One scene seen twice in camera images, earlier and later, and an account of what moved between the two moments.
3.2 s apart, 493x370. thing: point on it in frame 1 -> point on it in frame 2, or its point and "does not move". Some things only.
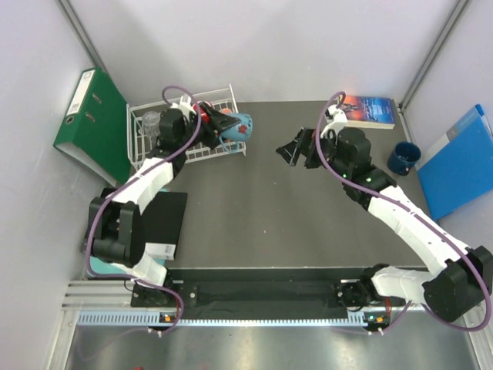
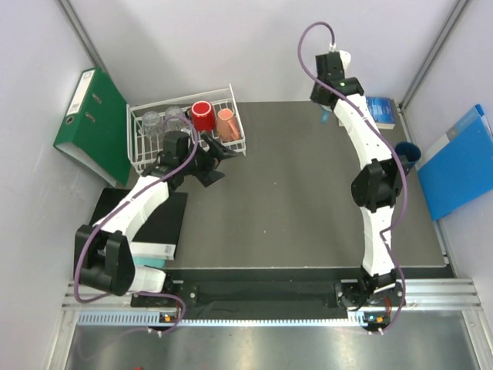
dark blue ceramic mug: x=404 y=156 does not move
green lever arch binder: x=95 y=126 does not move
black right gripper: x=307 y=143 -> x=316 y=97
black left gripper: x=220 y=122 -> x=208 y=176
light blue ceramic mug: x=241 y=131 -> x=324 y=116
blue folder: x=461 y=169 does not move
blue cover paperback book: x=373 y=112 does not move
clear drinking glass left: x=151 y=126 does not move
